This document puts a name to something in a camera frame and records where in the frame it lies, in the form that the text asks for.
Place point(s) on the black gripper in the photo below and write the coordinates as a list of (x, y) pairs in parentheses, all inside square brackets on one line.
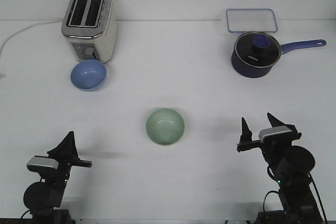
[(67, 154), (274, 147)]

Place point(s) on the blue bowl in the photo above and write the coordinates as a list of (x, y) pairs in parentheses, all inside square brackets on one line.
[(88, 75)]

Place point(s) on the green bowl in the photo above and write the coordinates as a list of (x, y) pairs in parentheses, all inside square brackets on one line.
[(165, 126)]

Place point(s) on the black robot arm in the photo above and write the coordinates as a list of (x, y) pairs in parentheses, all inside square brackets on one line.
[(43, 198), (290, 167)]

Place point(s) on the glass pot lid blue knob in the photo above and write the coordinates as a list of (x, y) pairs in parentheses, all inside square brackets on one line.
[(257, 49)]

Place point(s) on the clear blue-rimmed container lid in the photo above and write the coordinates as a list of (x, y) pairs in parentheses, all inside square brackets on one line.
[(251, 19)]

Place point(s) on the silver two-slot toaster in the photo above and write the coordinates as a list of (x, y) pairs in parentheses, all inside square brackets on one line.
[(90, 28)]

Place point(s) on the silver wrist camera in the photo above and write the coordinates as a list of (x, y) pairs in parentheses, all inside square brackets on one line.
[(273, 131), (41, 163)]

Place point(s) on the purple saucepan with handle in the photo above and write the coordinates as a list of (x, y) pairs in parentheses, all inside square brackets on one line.
[(254, 72)]

